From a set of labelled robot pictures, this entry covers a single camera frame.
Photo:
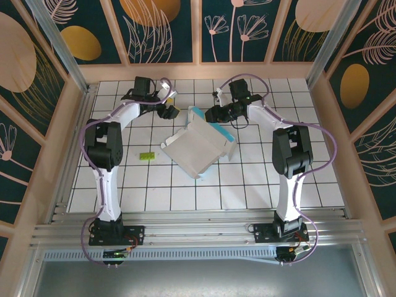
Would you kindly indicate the wall panel single flower print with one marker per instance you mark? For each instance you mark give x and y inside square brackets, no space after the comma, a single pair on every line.
[12,173]

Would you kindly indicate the small green controller board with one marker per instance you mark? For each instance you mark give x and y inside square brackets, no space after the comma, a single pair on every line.
[114,254]

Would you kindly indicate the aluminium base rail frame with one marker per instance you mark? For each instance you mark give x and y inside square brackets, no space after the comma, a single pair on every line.
[201,230]

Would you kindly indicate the wall panel oval and fern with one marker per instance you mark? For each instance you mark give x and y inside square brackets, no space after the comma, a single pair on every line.
[355,83]

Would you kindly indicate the wall panel orange circle leaves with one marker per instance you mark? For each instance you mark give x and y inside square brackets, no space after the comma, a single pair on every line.
[148,12]

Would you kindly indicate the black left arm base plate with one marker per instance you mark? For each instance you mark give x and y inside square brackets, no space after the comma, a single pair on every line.
[136,235]

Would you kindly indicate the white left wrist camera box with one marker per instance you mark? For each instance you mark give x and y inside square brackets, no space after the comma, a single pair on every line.
[169,89]

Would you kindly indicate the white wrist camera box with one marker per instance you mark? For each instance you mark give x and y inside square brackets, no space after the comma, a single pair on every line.
[223,96]
[169,89]

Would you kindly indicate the wall panel yellow oval print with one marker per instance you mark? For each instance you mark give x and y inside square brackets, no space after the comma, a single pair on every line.
[80,43]

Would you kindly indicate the blue and white paper box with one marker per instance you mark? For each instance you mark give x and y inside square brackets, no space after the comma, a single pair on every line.
[195,148]

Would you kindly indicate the wall panel pale circle print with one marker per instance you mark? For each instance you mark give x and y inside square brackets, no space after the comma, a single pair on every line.
[312,15]

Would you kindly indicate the aluminium frame post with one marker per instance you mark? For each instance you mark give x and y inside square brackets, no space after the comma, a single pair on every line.
[331,40]
[58,43]

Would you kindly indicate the wall panel large pale disc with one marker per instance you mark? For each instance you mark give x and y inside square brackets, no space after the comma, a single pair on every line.
[15,49]

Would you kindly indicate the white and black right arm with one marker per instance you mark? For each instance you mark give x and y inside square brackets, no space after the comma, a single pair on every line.
[290,198]

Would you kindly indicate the wall panel pink flowers print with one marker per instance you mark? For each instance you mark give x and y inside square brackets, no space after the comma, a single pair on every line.
[222,46]

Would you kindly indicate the aluminium side rail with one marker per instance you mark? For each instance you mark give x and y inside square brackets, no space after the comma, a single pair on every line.
[85,102]

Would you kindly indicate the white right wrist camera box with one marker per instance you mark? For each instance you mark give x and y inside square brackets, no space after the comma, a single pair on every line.
[223,96]

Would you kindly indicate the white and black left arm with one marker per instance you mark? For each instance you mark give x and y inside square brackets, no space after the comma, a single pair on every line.
[108,191]

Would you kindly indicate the wall panel pink leaves print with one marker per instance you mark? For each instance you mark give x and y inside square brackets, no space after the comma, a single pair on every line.
[380,161]

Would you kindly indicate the grey metal sheet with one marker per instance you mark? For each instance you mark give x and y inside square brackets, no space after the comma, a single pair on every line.
[198,281]

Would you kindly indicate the green toy brick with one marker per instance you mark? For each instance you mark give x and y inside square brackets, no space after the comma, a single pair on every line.
[148,156]

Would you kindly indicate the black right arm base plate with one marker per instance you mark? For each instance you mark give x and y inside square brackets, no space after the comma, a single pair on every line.
[263,233]

